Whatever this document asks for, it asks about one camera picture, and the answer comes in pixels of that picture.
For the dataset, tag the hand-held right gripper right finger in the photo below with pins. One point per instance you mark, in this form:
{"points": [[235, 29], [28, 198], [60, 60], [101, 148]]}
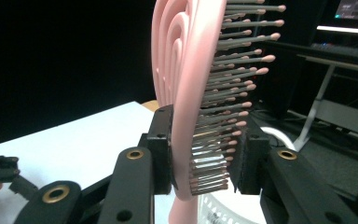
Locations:
{"points": [[251, 158]]}

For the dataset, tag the pale blue table mat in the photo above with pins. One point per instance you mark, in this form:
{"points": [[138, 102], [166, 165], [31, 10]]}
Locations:
{"points": [[74, 149]]}

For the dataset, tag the pink hairbrush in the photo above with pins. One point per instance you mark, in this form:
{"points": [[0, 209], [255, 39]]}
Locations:
{"points": [[186, 93]]}

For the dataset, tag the computer monitor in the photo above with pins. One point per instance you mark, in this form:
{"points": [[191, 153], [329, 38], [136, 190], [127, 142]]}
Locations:
{"points": [[357, 11]]}

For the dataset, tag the white plastic basket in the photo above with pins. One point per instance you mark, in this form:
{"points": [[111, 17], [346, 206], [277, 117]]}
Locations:
{"points": [[217, 211]]}

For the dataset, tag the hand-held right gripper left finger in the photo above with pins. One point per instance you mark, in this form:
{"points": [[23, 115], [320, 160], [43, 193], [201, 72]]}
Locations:
{"points": [[158, 149]]}

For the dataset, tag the white metal stand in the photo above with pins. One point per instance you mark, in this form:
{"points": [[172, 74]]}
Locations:
{"points": [[348, 118]]}

